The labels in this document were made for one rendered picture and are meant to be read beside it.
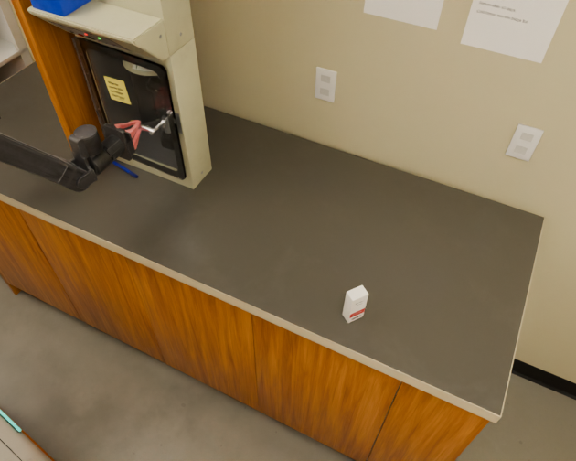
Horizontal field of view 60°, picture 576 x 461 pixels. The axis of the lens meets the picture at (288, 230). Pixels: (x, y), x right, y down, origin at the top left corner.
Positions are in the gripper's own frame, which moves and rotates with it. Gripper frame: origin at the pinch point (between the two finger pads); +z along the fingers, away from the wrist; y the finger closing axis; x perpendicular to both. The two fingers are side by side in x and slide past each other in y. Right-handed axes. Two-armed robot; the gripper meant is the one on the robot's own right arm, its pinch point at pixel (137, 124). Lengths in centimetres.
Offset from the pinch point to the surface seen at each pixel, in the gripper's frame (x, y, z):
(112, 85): 10.4, 7.1, 4.5
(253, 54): -10, -1, 49
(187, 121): -10.8, -0.7, 8.9
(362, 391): -83, -52, -20
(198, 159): -10.7, -17.1, 11.0
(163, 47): -10.9, 24.7, 4.3
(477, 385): -108, -26, -18
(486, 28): -79, 25, 50
